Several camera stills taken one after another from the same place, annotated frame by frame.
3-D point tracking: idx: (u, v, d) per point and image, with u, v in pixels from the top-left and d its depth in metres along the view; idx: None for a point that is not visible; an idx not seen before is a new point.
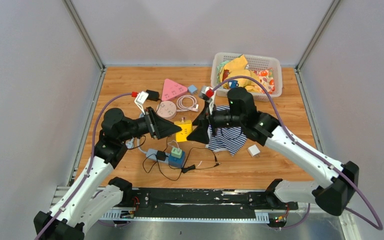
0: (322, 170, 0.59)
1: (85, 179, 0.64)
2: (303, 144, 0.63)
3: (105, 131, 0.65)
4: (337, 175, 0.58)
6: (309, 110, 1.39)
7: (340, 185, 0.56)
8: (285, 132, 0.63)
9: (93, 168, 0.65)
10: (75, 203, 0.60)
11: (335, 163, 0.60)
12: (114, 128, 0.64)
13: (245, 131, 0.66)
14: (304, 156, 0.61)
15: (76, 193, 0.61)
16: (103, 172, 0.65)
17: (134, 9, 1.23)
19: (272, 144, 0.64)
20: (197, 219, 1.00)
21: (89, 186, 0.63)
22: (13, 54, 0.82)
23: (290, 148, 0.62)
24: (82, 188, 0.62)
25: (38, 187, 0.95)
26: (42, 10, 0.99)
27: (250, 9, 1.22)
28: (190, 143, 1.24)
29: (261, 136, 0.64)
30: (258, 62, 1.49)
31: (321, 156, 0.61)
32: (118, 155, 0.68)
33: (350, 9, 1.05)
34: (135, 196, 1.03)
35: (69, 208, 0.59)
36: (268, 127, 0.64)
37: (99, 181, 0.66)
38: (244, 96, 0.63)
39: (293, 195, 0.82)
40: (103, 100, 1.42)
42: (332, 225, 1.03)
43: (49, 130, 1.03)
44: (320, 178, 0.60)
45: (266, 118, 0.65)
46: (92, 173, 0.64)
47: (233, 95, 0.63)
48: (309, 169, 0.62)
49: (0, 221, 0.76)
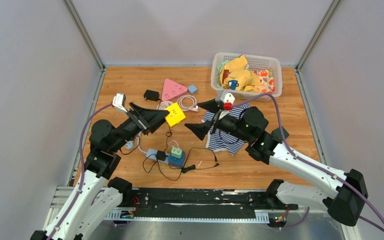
0: (326, 181, 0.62)
1: (78, 195, 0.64)
2: (305, 158, 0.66)
3: (95, 145, 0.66)
4: (342, 184, 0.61)
6: (310, 110, 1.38)
7: (344, 193, 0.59)
8: (287, 149, 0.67)
9: (85, 183, 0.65)
10: (69, 221, 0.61)
11: (338, 172, 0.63)
12: (103, 140, 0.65)
13: (249, 149, 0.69)
14: (308, 170, 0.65)
15: (70, 211, 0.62)
16: (95, 186, 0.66)
17: (134, 8, 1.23)
19: (275, 161, 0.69)
20: (197, 219, 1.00)
21: (83, 202, 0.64)
22: (13, 54, 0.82)
23: (293, 164, 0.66)
24: (76, 205, 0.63)
25: (38, 187, 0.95)
26: (41, 10, 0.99)
27: (250, 9, 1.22)
28: (190, 143, 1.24)
29: (263, 155, 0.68)
30: (258, 62, 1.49)
31: (324, 168, 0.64)
32: (111, 166, 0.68)
33: (350, 9, 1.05)
34: (135, 196, 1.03)
35: (64, 226, 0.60)
36: (269, 146, 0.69)
37: (93, 194, 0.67)
38: (261, 123, 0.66)
39: (298, 201, 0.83)
40: (103, 100, 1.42)
42: (333, 225, 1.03)
43: (49, 130, 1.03)
44: (327, 190, 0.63)
45: (267, 137, 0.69)
46: (84, 189, 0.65)
47: (250, 119, 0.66)
48: (316, 182, 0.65)
49: (0, 221, 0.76)
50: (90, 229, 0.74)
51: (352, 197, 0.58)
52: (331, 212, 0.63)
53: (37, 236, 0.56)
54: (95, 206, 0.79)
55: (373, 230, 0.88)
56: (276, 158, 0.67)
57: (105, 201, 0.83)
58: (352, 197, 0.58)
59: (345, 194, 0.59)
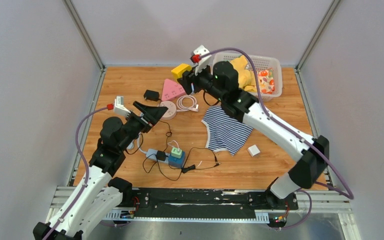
0: (294, 143, 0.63)
1: (84, 189, 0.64)
2: (278, 120, 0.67)
3: (104, 140, 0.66)
4: (307, 147, 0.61)
6: (309, 110, 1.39)
7: (308, 155, 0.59)
8: (262, 109, 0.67)
9: (90, 178, 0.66)
10: (73, 214, 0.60)
11: (306, 136, 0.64)
12: (112, 134, 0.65)
13: (224, 106, 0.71)
14: (279, 131, 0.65)
15: (75, 203, 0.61)
16: (101, 181, 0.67)
17: (134, 8, 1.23)
19: (250, 120, 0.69)
20: (197, 219, 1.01)
21: (87, 196, 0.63)
22: (13, 53, 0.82)
23: (265, 123, 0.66)
24: (81, 198, 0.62)
25: (38, 187, 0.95)
26: (42, 10, 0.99)
27: (250, 9, 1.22)
28: (190, 143, 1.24)
29: (238, 113, 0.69)
30: (257, 62, 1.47)
31: (295, 132, 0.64)
32: (116, 164, 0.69)
33: (350, 10, 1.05)
34: (135, 196, 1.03)
35: (68, 217, 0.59)
36: (247, 104, 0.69)
37: (98, 189, 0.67)
38: (233, 77, 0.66)
39: (282, 186, 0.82)
40: (103, 100, 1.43)
42: (332, 225, 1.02)
43: (49, 130, 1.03)
44: (293, 152, 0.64)
45: (246, 96, 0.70)
46: (90, 183, 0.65)
47: (220, 71, 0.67)
48: (284, 144, 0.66)
49: (0, 220, 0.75)
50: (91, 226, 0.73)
51: (314, 160, 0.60)
52: (293, 172, 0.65)
53: (40, 226, 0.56)
54: (96, 205, 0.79)
55: (373, 230, 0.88)
56: (249, 116, 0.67)
57: (106, 199, 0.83)
58: (313, 160, 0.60)
59: (308, 156, 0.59)
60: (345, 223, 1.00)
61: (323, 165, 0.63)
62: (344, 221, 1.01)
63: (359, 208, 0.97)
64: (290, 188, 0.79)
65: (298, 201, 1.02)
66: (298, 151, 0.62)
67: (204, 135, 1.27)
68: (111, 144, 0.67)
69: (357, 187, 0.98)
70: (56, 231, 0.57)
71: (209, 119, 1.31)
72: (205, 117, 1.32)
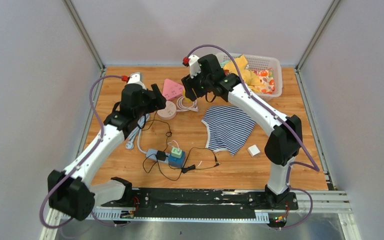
0: (268, 119, 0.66)
1: (99, 142, 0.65)
2: (257, 99, 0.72)
3: (124, 99, 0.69)
4: (279, 124, 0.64)
6: (309, 110, 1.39)
7: (278, 130, 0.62)
8: (244, 88, 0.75)
9: (106, 134, 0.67)
10: (89, 164, 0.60)
11: (281, 114, 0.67)
12: (135, 96, 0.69)
13: (213, 88, 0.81)
14: (257, 108, 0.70)
15: (90, 155, 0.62)
16: (115, 138, 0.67)
17: (134, 8, 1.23)
19: (233, 99, 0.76)
20: (197, 219, 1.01)
21: (103, 150, 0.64)
22: (13, 53, 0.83)
23: (245, 101, 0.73)
24: (96, 151, 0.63)
25: (38, 187, 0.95)
26: (42, 10, 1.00)
27: (250, 9, 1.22)
28: (190, 143, 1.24)
29: (224, 91, 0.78)
30: (257, 62, 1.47)
31: (271, 110, 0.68)
32: (128, 126, 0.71)
33: (350, 9, 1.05)
34: (135, 196, 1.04)
35: (83, 167, 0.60)
36: (232, 84, 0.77)
37: (112, 146, 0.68)
38: (213, 63, 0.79)
39: (273, 177, 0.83)
40: (103, 100, 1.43)
42: (333, 225, 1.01)
43: (49, 130, 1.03)
44: (266, 128, 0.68)
45: (231, 77, 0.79)
46: (105, 139, 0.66)
47: (200, 59, 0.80)
48: (260, 121, 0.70)
49: (0, 219, 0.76)
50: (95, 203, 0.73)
51: (284, 135, 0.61)
52: (267, 147, 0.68)
53: (55, 174, 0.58)
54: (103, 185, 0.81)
55: (373, 230, 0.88)
56: (233, 95, 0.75)
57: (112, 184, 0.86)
58: (284, 135, 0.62)
59: (279, 131, 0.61)
60: (345, 223, 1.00)
61: (295, 144, 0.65)
62: (344, 221, 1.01)
63: (358, 208, 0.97)
64: (281, 178, 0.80)
65: (298, 201, 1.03)
66: (270, 126, 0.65)
67: (204, 135, 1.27)
68: (130, 106, 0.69)
69: (357, 186, 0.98)
70: (72, 178, 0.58)
71: (209, 119, 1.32)
72: (206, 117, 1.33)
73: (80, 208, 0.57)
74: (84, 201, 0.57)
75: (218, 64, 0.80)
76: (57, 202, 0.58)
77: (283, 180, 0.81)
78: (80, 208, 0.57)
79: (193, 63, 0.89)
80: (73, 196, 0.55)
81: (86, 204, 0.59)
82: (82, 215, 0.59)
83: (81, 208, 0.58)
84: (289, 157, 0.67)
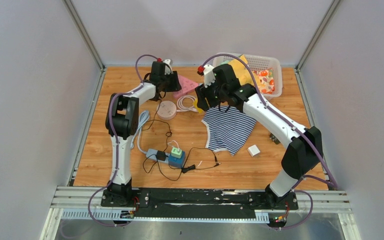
0: (285, 130, 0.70)
1: (142, 86, 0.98)
2: (274, 110, 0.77)
3: (154, 69, 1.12)
4: (297, 135, 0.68)
6: (309, 110, 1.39)
7: (297, 141, 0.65)
8: (260, 99, 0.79)
9: (146, 85, 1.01)
10: (139, 94, 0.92)
11: (298, 126, 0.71)
12: (161, 67, 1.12)
13: (228, 98, 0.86)
14: (273, 119, 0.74)
15: (136, 91, 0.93)
16: (151, 88, 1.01)
17: (134, 8, 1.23)
19: (249, 109, 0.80)
20: (197, 219, 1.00)
21: (145, 92, 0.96)
22: (13, 52, 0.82)
23: (261, 111, 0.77)
24: (142, 90, 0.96)
25: (38, 186, 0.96)
26: (42, 10, 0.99)
27: (250, 9, 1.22)
28: (190, 143, 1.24)
29: (239, 101, 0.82)
30: (258, 62, 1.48)
31: (288, 121, 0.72)
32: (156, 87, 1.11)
33: (350, 9, 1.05)
34: (135, 196, 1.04)
35: (132, 95, 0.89)
36: (247, 94, 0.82)
37: (147, 94, 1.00)
38: (227, 73, 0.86)
39: (280, 181, 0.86)
40: (103, 100, 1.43)
42: (332, 225, 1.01)
43: (49, 130, 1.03)
44: (284, 139, 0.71)
45: (247, 87, 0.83)
46: (146, 86, 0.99)
47: (215, 68, 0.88)
48: (276, 131, 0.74)
49: (0, 220, 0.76)
50: (122, 152, 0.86)
51: (303, 146, 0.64)
52: (285, 159, 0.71)
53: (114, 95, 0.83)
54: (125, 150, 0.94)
55: (373, 230, 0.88)
56: (249, 105, 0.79)
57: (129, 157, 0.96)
58: (302, 147, 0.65)
59: (297, 142, 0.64)
60: (345, 223, 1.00)
61: (312, 156, 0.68)
62: (344, 221, 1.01)
63: (358, 208, 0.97)
64: (287, 184, 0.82)
65: (298, 201, 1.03)
66: (288, 137, 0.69)
67: (204, 135, 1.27)
68: (158, 74, 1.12)
69: (356, 186, 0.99)
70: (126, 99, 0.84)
71: (210, 119, 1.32)
72: (206, 117, 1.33)
73: (133, 116, 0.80)
74: (135, 112, 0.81)
75: (233, 75, 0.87)
76: (112, 118, 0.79)
77: (289, 187, 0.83)
78: (132, 116, 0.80)
79: (207, 71, 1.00)
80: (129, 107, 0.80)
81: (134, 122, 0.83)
82: (132, 125, 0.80)
83: (133, 118, 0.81)
84: (307, 170, 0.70)
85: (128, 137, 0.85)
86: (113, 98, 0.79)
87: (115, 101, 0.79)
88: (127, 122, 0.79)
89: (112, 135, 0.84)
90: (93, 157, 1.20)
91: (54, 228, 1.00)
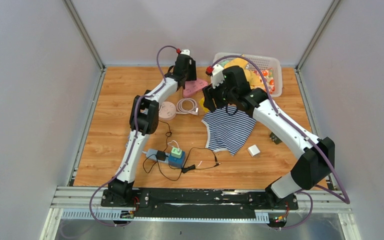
0: (298, 140, 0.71)
1: (164, 85, 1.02)
2: (286, 117, 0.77)
3: (178, 62, 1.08)
4: (310, 146, 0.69)
6: (309, 110, 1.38)
7: (309, 153, 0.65)
8: (272, 105, 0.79)
9: (168, 82, 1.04)
10: (160, 95, 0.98)
11: (311, 136, 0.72)
12: (185, 61, 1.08)
13: (237, 102, 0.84)
14: (286, 127, 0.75)
15: (157, 92, 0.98)
16: (172, 86, 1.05)
17: (134, 9, 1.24)
19: (260, 115, 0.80)
20: (197, 219, 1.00)
21: (165, 91, 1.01)
22: (13, 53, 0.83)
23: (273, 118, 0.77)
24: (163, 89, 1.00)
25: (38, 187, 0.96)
26: (41, 10, 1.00)
27: (250, 10, 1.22)
28: (190, 143, 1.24)
29: (250, 106, 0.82)
30: (258, 62, 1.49)
31: (301, 130, 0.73)
32: (180, 81, 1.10)
33: (350, 10, 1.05)
34: (135, 196, 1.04)
35: (153, 98, 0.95)
36: (258, 99, 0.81)
37: (170, 90, 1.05)
38: (239, 78, 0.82)
39: (283, 183, 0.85)
40: (102, 99, 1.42)
42: (332, 225, 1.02)
43: (48, 129, 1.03)
44: (296, 149, 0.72)
45: (258, 92, 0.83)
46: (168, 84, 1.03)
47: (227, 70, 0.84)
48: (289, 140, 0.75)
49: None
50: (137, 147, 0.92)
51: (315, 158, 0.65)
52: (296, 170, 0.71)
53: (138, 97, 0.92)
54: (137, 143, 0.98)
55: (373, 230, 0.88)
56: (260, 111, 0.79)
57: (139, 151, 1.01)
58: (315, 159, 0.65)
59: (310, 154, 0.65)
60: (345, 223, 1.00)
61: (323, 168, 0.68)
62: (343, 221, 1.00)
63: (358, 208, 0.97)
64: (290, 187, 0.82)
65: (298, 201, 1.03)
66: (301, 148, 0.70)
67: (204, 135, 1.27)
68: (182, 68, 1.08)
69: (356, 186, 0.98)
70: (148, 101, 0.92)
71: (209, 119, 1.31)
72: (206, 117, 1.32)
73: (153, 118, 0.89)
74: (155, 115, 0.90)
75: (243, 78, 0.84)
76: (136, 117, 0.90)
77: (291, 189, 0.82)
78: (152, 119, 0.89)
79: (216, 72, 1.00)
80: (150, 110, 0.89)
81: (154, 123, 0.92)
82: (151, 126, 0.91)
83: (153, 119, 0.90)
84: (317, 182, 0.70)
85: (146, 134, 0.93)
86: (137, 100, 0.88)
87: (139, 103, 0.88)
88: (148, 123, 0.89)
89: (132, 130, 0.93)
90: (93, 157, 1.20)
91: (54, 228, 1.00)
